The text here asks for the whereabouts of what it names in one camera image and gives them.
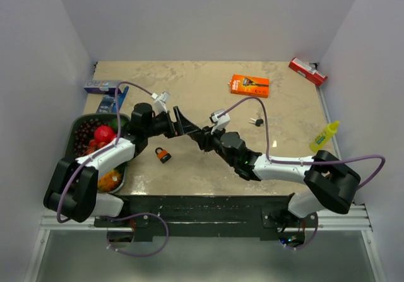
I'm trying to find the green lime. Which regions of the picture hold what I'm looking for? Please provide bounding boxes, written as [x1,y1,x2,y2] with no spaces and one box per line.
[109,117,128,133]

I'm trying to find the orange razor box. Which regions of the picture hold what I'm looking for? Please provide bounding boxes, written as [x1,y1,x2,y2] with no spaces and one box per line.
[229,74,270,98]

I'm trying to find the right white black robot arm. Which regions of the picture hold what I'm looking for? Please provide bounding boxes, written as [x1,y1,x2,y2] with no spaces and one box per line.
[189,127,360,227]

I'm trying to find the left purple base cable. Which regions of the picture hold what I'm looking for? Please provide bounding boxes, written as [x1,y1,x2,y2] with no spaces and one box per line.
[97,211,170,258]

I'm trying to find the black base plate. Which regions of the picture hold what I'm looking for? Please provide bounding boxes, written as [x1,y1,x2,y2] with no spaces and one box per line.
[95,196,318,241]

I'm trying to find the dark red grape bunch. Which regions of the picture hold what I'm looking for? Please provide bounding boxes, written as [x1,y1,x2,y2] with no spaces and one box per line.
[73,119,103,157]

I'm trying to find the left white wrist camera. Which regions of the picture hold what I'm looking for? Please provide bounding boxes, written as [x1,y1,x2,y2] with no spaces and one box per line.
[151,91,170,114]

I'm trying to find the red cherries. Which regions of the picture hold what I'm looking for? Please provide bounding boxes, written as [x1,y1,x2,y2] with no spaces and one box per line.
[85,139,107,155]

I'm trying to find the yellow glue bottle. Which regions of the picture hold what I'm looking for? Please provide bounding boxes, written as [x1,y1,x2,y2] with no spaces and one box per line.
[309,120,340,153]

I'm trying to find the grey fruit tray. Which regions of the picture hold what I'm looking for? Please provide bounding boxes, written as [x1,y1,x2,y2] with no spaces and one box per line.
[64,113,127,194]

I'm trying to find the white blue toothpaste box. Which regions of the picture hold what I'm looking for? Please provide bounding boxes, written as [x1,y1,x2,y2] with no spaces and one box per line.
[83,80,120,95]

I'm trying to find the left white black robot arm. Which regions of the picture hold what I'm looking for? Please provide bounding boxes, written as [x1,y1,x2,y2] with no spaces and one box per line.
[44,103,201,226]

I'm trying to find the red box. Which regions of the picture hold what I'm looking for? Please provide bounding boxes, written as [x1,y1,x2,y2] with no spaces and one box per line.
[288,57,328,86]

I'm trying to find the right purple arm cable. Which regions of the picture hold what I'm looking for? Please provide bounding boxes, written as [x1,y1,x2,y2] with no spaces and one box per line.
[217,96,386,191]

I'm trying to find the orange toy pineapple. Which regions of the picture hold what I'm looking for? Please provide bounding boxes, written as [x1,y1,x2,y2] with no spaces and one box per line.
[97,169,123,192]

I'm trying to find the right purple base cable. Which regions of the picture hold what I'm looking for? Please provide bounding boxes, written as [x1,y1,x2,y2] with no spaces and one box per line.
[283,212,319,251]

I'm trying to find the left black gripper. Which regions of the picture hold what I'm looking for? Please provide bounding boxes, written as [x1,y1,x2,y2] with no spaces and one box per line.
[145,106,198,139]

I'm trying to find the orange black padlock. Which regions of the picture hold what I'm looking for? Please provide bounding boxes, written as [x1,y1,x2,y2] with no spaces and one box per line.
[155,147,172,163]

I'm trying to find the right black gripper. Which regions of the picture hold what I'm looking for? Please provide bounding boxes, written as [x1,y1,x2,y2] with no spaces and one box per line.
[194,123,236,167]

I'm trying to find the red apple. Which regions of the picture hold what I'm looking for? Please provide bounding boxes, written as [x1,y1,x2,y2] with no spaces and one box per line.
[93,126,116,143]

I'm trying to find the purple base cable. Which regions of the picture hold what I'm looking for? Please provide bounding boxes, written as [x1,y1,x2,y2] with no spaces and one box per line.
[283,212,319,251]
[97,211,170,258]

